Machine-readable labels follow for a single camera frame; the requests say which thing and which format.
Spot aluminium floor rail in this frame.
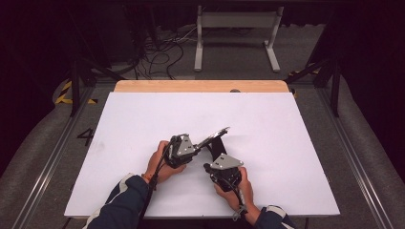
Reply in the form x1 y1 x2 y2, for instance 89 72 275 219
313 84 395 229
11 83 96 229

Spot hand-held gripper cable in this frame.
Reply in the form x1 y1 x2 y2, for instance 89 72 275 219
219 176 248 222
137 135 180 229

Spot person's left hand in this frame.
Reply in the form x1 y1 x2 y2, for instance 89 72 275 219
145 139 187 184

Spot black metal stand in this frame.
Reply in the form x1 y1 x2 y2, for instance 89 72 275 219
284 18 343 118
65 8 127 118

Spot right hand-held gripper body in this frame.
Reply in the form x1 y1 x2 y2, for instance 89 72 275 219
208 153 245 193

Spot person's right hand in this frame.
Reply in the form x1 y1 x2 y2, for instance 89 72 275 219
213 166 261 225

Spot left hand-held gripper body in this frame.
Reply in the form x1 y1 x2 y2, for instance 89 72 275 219
165 133 201 170

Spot left hand-held gripper cable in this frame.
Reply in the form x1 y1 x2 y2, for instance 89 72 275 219
137 135 180 229

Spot white metal stand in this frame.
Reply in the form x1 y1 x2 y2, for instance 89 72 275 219
193 5 285 73

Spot black floor cables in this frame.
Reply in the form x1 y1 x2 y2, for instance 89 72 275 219
132 27 200 81

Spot right hand-held gripper cable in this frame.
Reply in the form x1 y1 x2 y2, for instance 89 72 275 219
219 176 248 222

